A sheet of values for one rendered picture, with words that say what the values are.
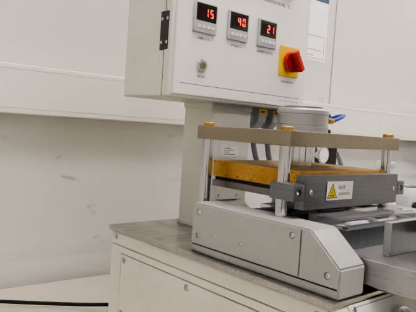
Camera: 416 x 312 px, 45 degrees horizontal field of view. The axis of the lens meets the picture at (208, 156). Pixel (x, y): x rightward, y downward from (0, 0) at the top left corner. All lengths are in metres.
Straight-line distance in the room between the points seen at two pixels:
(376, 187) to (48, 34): 0.74
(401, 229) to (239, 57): 0.40
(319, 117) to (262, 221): 0.21
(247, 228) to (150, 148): 0.66
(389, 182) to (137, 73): 0.43
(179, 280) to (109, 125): 0.55
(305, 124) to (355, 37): 1.11
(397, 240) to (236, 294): 0.21
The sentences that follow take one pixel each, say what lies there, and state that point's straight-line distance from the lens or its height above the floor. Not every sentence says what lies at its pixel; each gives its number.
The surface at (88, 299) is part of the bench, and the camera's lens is 1.08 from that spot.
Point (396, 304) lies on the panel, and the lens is 0.67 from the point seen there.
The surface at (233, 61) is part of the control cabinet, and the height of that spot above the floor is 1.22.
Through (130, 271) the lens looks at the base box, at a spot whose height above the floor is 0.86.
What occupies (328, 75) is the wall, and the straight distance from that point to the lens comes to 1.73.
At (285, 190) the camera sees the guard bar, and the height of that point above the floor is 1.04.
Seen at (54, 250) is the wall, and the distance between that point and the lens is 1.20.
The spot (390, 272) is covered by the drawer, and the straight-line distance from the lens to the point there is 0.60.
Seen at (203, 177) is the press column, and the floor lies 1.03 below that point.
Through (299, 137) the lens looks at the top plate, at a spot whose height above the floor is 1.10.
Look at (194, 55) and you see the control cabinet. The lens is 0.81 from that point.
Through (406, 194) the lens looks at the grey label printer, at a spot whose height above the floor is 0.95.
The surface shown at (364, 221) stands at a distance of 0.69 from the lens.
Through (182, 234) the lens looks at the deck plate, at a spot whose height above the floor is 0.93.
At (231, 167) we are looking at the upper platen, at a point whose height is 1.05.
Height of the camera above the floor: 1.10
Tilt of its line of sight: 3 degrees down
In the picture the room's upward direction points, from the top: 4 degrees clockwise
